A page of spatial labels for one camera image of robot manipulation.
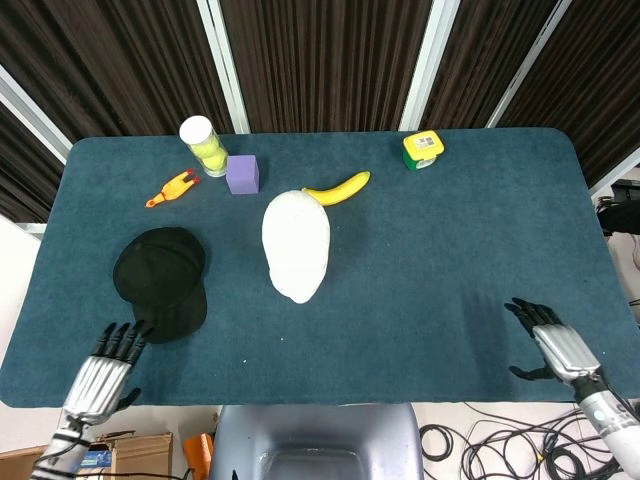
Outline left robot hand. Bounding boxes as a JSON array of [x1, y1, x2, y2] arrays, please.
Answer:
[[63, 322, 152, 426]]

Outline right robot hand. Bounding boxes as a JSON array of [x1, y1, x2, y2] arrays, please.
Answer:
[[504, 298, 602, 385]]

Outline black baseball cap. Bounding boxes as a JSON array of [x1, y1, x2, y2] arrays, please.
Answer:
[[112, 227, 209, 345]]

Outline white mannequin head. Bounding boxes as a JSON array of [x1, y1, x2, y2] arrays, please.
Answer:
[[261, 189, 333, 305]]

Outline cardboard box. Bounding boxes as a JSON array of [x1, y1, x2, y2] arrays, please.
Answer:
[[0, 431, 175, 480]]

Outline orange object on floor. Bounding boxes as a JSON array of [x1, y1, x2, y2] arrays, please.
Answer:
[[182, 433, 217, 480]]

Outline blue table mat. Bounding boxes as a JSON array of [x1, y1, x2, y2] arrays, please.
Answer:
[[0, 127, 640, 409]]

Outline yellow rubber chicken toy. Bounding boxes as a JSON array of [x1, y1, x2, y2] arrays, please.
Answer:
[[145, 168, 202, 209]]

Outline grey robot torso base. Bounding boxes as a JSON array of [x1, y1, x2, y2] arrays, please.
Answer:
[[208, 403, 426, 480]]

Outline yellow green lidded container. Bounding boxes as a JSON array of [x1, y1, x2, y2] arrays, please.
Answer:
[[402, 131, 446, 172]]

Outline purple cube block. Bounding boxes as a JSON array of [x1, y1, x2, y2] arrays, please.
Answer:
[[225, 154, 261, 195]]

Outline tennis ball tube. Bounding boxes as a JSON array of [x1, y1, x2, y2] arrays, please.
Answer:
[[178, 115, 229, 178]]

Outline yellow banana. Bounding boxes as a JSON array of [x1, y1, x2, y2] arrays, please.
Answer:
[[301, 170, 372, 207]]

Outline tangled black cables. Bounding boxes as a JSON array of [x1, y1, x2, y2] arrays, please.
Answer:
[[418, 399, 626, 480]]

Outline black equipment with cables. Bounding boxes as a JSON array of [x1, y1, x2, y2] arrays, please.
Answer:
[[592, 180, 640, 237]]

